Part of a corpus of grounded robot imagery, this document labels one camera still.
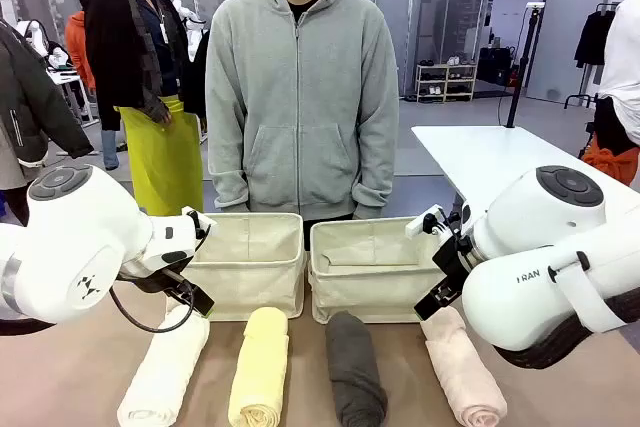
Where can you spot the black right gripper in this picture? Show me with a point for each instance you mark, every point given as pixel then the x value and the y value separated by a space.
pixel 452 262

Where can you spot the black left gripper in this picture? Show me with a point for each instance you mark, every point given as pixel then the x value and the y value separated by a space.
pixel 150 281

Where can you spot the yellow towel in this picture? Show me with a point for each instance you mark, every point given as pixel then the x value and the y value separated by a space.
pixel 262 372

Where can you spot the dark grey towel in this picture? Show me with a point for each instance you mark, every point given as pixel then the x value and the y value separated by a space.
pixel 355 372

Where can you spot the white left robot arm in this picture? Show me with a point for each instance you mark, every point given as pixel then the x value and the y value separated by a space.
pixel 75 247

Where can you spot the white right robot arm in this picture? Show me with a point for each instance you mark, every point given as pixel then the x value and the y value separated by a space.
pixel 525 292

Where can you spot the person's right forearm grey sleeve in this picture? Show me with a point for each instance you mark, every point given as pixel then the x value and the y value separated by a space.
pixel 227 162

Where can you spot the person's left forearm grey sleeve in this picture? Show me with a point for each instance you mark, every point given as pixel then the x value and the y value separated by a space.
pixel 375 162

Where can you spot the cream fabric basket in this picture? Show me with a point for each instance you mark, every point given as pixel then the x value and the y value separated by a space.
pixel 370 287
pixel 245 277

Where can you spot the pink rolled towel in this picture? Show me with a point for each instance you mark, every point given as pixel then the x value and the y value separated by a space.
pixel 465 377

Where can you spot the white rolled towel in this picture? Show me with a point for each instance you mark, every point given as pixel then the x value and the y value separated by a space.
pixel 160 377

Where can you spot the person in yellow-green skirt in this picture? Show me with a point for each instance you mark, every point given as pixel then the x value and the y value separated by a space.
pixel 160 162

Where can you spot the white side table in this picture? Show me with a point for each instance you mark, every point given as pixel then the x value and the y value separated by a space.
pixel 500 152

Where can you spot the wooden shoe rack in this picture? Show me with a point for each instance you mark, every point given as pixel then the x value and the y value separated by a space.
pixel 446 83

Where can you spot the orange garment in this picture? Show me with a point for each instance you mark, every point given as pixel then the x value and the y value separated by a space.
pixel 614 165

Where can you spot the person in grey hoodie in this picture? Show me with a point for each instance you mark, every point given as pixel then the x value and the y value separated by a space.
pixel 300 97

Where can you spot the black equipment case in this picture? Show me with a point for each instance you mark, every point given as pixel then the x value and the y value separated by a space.
pixel 495 66

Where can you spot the black tripod pole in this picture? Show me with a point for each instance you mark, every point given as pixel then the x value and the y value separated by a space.
pixel 520 72

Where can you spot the black clothes rack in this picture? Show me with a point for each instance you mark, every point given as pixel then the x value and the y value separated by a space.
pixel 582 97

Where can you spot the white office desk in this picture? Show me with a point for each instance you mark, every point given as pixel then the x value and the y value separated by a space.
pixel 75 79

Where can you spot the person in dark puffer jacket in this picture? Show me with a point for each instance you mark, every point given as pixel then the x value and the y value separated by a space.
pixel 25 107

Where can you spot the white humanoid robot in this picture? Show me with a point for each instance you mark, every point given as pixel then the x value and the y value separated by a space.
pixel 37 39
pixel 196 27

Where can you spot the person in orange hoodie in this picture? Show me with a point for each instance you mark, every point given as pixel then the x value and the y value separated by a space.
pixel 77 49

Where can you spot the person in white top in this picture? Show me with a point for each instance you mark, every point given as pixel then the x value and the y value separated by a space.
pixel 620 57

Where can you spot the black hanging garment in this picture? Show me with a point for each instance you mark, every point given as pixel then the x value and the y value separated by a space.
pixel 595 39

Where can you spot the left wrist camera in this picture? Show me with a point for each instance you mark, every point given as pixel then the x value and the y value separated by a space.
pixel 199 223

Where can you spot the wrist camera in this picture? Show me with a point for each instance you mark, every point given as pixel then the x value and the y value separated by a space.
pixel 199 223
pixel 424 223

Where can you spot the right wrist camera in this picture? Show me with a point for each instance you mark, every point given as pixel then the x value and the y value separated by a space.
pixel 424 223

